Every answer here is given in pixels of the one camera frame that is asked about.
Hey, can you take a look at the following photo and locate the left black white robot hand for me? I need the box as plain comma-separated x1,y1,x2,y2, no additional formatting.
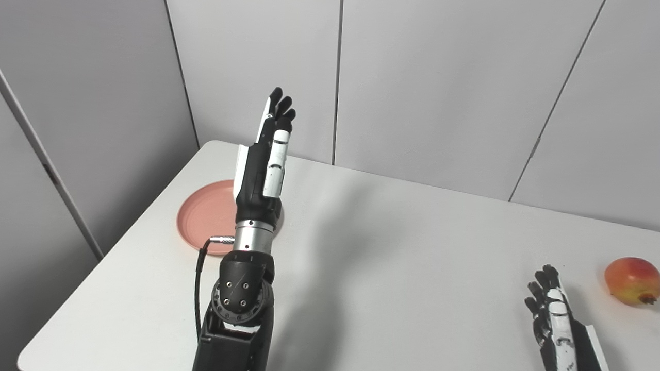
233,87,297,227

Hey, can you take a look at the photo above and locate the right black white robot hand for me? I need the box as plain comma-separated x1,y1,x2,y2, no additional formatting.
524,264,611,371

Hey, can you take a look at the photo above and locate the pink round plate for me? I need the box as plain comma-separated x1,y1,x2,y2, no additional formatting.
176,179,285,256

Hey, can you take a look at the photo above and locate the red yellow pomegranate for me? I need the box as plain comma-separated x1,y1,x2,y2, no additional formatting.
604,257,660,307

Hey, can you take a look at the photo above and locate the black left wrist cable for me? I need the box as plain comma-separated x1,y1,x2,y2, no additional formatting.
194,235,236,342

